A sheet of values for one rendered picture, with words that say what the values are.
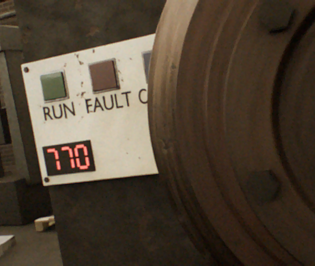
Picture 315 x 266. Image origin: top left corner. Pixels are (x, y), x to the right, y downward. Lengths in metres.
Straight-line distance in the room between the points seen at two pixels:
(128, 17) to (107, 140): 0.17
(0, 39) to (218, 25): 5.42
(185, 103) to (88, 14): 0.28
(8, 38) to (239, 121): 5.57
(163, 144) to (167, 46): 0.10
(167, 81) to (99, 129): 0.21
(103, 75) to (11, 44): 5.27
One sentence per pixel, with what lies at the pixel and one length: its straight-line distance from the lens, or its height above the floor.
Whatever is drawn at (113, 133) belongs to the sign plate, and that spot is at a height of 1.12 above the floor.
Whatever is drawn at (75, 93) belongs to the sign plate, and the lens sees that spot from 0.64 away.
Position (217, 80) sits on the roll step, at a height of 1.16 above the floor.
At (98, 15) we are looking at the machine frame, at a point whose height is 1.28.
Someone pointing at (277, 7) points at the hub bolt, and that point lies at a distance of 0.33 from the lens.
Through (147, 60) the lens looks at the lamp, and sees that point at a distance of 0.59.
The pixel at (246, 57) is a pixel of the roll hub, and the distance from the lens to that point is 0.34.
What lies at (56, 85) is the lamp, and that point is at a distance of 0.65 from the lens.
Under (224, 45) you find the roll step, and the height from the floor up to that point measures 1.19.
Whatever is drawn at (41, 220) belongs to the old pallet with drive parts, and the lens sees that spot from 5.20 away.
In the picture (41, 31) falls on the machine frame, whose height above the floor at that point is 1.28.
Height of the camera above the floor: 1.15
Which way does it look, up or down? 4 degrees down
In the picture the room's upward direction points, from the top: 10 degrees counter-clockwise
